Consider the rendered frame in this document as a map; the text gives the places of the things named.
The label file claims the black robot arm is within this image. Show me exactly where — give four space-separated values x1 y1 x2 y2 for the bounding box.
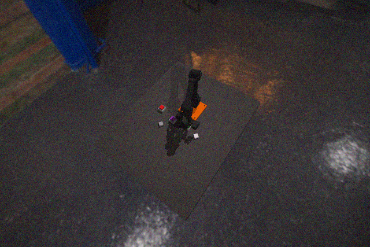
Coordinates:
178 69 202 130

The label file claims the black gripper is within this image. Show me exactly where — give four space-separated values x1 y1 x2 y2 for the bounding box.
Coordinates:
176 112 199 130

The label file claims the purple button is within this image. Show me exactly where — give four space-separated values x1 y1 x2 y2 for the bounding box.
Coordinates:
169 116 177 124

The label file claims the red button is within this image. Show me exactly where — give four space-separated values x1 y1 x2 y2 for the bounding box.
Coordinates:
158 105 166 113

